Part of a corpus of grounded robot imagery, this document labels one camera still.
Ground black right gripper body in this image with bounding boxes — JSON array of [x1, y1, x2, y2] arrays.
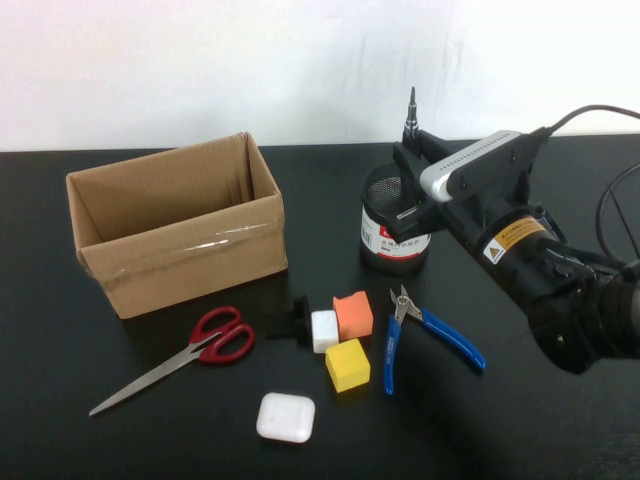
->
[[434, 194, 571, 301]]

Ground black plastic bracket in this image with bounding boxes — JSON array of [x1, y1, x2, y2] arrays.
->
[[263, 294, 314, 349]]

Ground white earbuds case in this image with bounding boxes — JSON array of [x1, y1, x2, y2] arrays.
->
[[255, 391, 316, 444]]

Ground brown cardboard box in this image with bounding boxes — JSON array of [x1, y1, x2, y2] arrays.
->
[[65, 131, 289, 320]]

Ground orange foam block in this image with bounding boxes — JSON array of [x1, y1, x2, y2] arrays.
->
[[332, 290, 374, 345]]

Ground black screwdriver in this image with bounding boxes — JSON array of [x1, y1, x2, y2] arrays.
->
[[401, 86, 424, 151]]

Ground black zip tie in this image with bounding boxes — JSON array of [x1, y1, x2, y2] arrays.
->
[[609, 191, 633, 262]]

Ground yellow foam block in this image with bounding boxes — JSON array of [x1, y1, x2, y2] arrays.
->
[[324, 338, 372, 394]]

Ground white foam block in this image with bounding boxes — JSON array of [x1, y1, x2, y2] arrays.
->
[[309, 309, 340, 355]]

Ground red-handled scissors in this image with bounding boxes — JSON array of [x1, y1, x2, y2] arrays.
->
[[88, 305, 256, 417]]

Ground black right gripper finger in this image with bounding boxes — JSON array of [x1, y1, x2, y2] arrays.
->
[[387, 200, 445, 242], [392, 128, 454, 206]]

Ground black mesh pen holder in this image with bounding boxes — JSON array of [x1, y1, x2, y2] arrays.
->
[[358, 161, 444, 276]]

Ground blue-handled cutting pliers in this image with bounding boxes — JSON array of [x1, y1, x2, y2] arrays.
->
[[382, 284, 487, 399]]

